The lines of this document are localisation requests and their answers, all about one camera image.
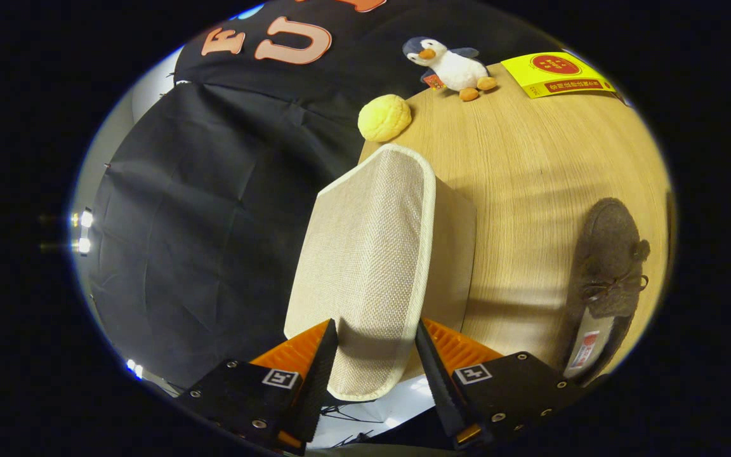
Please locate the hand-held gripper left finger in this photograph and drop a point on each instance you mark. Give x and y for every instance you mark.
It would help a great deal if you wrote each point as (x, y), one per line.
(316, 381)

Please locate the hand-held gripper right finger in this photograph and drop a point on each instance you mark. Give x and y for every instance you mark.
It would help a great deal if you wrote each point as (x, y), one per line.
(438, 381)

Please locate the beige fabric storage box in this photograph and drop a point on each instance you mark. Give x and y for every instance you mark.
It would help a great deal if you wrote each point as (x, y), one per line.
(365, 254)

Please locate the brown fuzzy shoe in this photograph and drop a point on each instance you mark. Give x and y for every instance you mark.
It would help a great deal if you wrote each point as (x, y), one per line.
(606, 254)

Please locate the small bright lamp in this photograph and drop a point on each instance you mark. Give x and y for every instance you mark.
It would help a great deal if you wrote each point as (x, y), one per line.
(85, 219)
(84, 245)

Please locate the yellow bun plush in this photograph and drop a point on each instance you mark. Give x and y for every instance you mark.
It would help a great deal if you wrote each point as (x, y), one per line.
(383, 117)

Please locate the penguin plush toy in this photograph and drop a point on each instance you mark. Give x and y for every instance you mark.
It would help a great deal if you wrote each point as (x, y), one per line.
(457, 66)

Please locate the yellow book red circle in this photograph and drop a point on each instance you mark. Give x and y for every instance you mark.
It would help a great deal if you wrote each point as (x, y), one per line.
(556, 73)

